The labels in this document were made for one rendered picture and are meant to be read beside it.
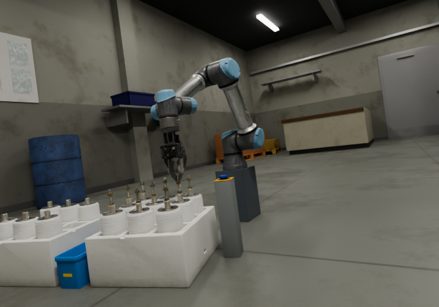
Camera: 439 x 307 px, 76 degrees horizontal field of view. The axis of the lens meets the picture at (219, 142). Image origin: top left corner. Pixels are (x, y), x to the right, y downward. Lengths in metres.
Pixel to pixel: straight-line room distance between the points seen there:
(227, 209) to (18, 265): 0.86
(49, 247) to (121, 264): 0.32
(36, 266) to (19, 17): 3.67
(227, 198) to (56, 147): 2.73
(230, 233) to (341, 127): 5.41
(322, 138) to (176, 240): 5.69
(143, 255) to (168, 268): 0.10
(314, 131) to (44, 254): 5.82
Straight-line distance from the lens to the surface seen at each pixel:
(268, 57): 9.50
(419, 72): 8.67
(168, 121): 1.12
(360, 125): 6.38
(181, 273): 1.05
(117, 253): 1.14
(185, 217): 1.15
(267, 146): 7.71
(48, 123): 4.33
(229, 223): 1.18
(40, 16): 4.78
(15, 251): 1.46
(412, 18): 8.99
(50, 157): 3.63
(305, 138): 6.58
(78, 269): 1.26
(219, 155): 6.74
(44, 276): 1.39
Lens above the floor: 0.46
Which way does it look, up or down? level
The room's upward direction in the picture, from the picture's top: 8 degrees counter-clockwise
